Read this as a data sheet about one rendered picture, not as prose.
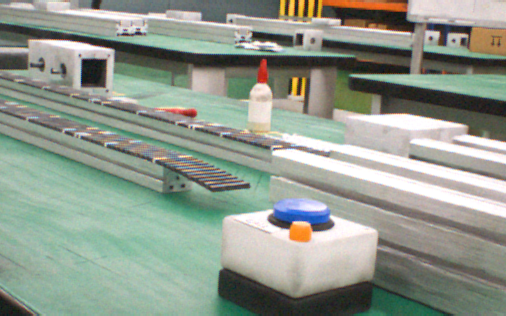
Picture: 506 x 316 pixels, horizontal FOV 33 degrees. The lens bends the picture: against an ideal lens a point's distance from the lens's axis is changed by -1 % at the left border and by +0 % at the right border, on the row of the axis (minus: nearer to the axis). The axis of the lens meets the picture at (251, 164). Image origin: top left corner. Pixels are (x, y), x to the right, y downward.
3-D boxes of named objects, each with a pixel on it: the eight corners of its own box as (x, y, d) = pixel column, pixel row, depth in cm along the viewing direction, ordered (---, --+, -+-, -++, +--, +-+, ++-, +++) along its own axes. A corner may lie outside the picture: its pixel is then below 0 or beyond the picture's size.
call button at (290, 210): (260, 227, 60) (262, 199, 60) (300, 220, 63) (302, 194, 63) (299, 241, 57) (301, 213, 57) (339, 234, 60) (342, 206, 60)
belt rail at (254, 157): (-31, 84, 175) (-31, 69, 174) (-13, 84, 177) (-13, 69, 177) (289, 178, 104) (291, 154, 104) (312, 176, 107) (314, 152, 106)
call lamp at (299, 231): (283, 237, 56) (285, 219, 56) (300, 234, 57) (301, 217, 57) (299, 243, 55) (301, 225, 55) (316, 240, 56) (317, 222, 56)
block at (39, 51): (17, 84, 180) (18, 39, 179) (63, 83, 188) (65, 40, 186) (41, 90, 173) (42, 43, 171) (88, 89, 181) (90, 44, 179)
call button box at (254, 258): (215, 295, 62) (221, 211, 60) (310, 274, 68) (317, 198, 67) (291, 332, 56) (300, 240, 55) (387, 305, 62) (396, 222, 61)
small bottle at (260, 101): (268, 133, 138) (274, 61, 136) (245, 131, 139) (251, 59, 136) (270, 130, 142) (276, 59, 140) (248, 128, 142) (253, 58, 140)
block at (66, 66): (37, 91, 171) (39, 44, 169) (87, 90, 178) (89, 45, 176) (61, 98, 163) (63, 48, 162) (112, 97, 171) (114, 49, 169)
